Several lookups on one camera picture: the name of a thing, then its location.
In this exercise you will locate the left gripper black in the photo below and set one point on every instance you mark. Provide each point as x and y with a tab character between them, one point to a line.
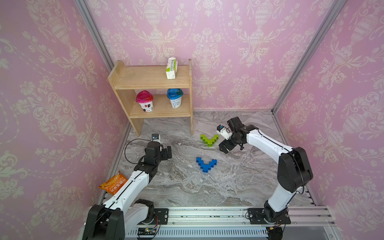
165	155

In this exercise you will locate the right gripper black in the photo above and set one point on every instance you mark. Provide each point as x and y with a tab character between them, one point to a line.
223	148

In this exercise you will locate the green small lego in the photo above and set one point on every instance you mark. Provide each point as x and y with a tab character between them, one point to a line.
215	138

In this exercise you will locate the green long lego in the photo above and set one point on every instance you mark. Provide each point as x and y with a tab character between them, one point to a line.
210	143

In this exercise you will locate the green lego pair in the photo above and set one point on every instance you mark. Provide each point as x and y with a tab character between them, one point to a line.
204	139

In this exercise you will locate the blue large lego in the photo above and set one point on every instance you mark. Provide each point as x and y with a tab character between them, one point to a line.
205	168

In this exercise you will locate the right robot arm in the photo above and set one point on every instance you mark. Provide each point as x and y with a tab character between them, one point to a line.
294	169

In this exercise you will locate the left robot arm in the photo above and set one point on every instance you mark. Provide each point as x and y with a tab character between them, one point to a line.
122	212

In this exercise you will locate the orange snack bag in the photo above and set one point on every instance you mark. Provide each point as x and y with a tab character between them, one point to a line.
113	185

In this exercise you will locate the pink lid yogurt cup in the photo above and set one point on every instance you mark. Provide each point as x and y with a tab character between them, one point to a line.
145	100

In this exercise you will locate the blue lid yogurt cup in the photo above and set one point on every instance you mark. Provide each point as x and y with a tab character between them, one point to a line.
175	97

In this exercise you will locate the wooden two-tier shelf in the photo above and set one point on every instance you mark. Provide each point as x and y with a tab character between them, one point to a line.
126	80

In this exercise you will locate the green white carton box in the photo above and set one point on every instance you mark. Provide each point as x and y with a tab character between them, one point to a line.
172	68

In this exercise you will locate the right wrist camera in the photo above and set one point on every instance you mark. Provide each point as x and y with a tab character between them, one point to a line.
224	132

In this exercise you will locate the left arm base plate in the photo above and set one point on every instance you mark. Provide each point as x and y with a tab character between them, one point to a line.
159	217

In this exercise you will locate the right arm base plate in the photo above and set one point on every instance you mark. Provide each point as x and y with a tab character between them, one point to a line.
260	216

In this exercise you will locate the aluminium front rail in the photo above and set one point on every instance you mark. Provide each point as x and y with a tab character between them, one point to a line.
220	223

